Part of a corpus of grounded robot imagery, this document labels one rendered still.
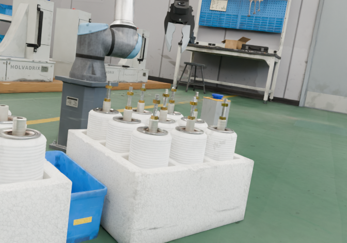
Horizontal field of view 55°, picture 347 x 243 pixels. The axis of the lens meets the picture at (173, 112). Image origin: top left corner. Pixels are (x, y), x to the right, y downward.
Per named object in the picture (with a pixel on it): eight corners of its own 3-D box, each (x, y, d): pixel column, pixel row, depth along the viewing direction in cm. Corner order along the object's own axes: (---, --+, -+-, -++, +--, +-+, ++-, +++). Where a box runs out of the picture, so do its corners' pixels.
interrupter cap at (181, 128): (194, 136, 81) (194, 134, 81) (169, 130, 85) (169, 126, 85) (208, 133, 88) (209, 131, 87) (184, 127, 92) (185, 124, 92)
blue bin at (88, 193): (18, 194, 92) (21, 152, 91) (57, 188, 99) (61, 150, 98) (56, 249, 70) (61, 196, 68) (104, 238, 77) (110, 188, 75)
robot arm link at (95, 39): (71, 52, 138) (74, 18, 136) (101, 56, 146) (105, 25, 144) (81, 54, 128) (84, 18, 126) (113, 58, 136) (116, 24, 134)
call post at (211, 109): (189, 180, 124) (203, 97, 119) (203, 178, 128) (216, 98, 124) (203, 187, 118) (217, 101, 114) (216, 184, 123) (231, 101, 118)
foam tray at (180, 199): (62, 186, 101) (67, 128, 99) (163, 173, 126) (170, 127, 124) (128, 254, 72) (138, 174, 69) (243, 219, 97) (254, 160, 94)
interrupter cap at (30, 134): (-10, 131, 61) (-10, 127, 61) (33, 130, 66) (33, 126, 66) (1, 142, 55) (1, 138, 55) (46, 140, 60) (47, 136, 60)
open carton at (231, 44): (228, 49, 588) (230, 37, 584) (248, 52, 564) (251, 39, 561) (219, 47, 564) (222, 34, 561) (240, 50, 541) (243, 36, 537)
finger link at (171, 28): (169, 52, 114) (177, 25, 113) (170, 51, 108) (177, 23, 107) (160, 49, 114) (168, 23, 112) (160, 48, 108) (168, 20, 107)
